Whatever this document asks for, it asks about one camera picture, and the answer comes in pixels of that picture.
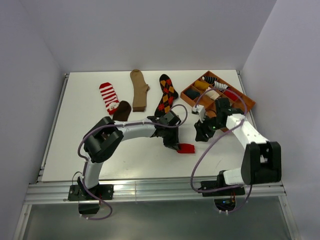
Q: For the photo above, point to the red patterned sock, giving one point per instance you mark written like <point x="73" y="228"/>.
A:
<point x="186" y="148"/>

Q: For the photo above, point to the red white striped sock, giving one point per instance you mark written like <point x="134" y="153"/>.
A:
<point x="109" y="97"/>

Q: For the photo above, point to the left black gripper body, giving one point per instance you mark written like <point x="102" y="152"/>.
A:
<point x="170" y="138"/>

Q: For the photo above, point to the black argyle sock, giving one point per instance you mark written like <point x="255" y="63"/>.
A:
<point x="169" y="94"/>

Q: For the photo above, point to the mustard rolled sock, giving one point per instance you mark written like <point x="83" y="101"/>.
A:
<point x="200" y="85"/>

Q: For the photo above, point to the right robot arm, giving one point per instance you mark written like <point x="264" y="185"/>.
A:
<point x="261" y="163"/>

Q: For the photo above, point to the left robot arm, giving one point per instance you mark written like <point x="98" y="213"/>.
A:
<point x="103" y="139"/>

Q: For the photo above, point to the brown striped-cuff sock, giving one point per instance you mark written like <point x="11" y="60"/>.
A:
<point x="122" y="112"/>

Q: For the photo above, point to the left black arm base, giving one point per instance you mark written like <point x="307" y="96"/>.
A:
<point x="77" y="193"/>

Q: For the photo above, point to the cream rolled sock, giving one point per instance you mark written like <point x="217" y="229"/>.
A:
<point x="212" y="94"/>

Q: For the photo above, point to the orange compartment tray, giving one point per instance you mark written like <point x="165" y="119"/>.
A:
<point x="244" y="103"/>

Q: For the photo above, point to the black white striped rolled sock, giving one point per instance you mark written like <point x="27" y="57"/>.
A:
<point x="209" y="79"/>

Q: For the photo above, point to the red rolled sock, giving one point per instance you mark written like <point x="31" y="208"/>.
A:
<point x="232" y="95"/>

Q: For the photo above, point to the navy blue sock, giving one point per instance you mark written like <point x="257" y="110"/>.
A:
<point x="192" y="94"/>

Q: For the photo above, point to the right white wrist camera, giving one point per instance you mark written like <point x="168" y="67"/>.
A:
<point x="200" y="111"/>

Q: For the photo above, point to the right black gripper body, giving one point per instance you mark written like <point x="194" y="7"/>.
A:
<point x="209" y="126"/>

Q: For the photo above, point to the white grey striped rolled sock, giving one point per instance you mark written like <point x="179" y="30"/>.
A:
<point x="220" y="86"/>

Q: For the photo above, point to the tan sock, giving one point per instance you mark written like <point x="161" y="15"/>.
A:
<point x="140" y="90"/>

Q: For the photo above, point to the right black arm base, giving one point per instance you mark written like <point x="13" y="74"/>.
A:
<point x="226" y="204"/>

